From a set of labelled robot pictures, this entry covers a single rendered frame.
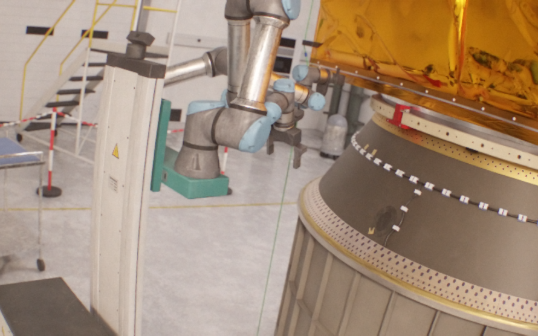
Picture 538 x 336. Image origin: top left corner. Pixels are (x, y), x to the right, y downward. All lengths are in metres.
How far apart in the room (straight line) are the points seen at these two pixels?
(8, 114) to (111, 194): 7.04
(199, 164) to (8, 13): 7.24
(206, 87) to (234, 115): 8.29
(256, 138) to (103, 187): 0.65
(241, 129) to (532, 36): 1.07
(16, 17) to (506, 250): 7.91
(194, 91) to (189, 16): 1.42
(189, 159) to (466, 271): 1.02
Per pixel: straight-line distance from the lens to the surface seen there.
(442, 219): 1.96
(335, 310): 2.21
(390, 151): 2.23
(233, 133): 1.57
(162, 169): 1.74
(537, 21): 1.91
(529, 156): 1.94
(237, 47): 1.74
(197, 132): 1.63
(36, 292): 2.13
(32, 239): 4.04
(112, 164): 1.85
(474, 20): 2.07
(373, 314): 2.05
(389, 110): 2.29
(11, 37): 8.67
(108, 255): 1.97
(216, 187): 1.68
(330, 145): 9.16
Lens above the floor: 1.92
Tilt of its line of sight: 14 degrees down
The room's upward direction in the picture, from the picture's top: 10 degrees clockwise
